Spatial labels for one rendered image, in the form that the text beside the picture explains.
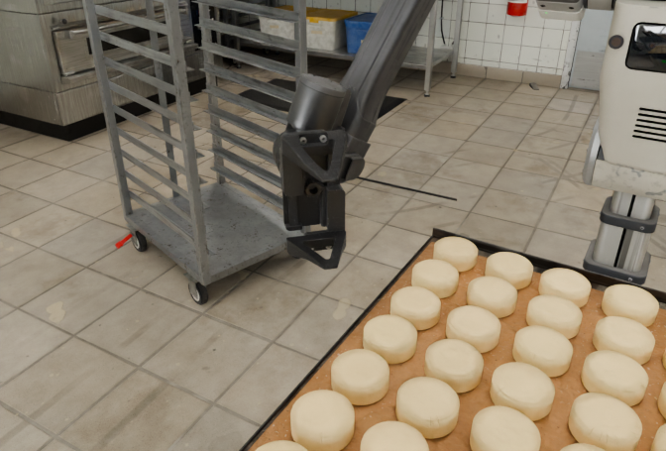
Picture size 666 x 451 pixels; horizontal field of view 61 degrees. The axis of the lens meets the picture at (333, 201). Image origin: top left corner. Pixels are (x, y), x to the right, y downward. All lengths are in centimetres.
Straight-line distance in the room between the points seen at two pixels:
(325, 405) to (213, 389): 135
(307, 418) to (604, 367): 26
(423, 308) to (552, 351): 12
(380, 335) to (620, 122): 83
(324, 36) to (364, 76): 413
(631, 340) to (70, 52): 344
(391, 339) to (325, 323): 147
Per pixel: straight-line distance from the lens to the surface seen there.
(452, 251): 66
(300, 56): 195
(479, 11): 500
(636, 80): 122
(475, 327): 56
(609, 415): 51
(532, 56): 495
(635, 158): 126
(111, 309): 221
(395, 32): 74
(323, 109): 66
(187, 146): 177
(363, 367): 50
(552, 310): 60
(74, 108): 380
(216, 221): 234
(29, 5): 367
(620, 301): 64
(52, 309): 229
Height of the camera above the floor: 127
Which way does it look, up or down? 27 degrees down
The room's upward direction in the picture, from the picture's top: straight up
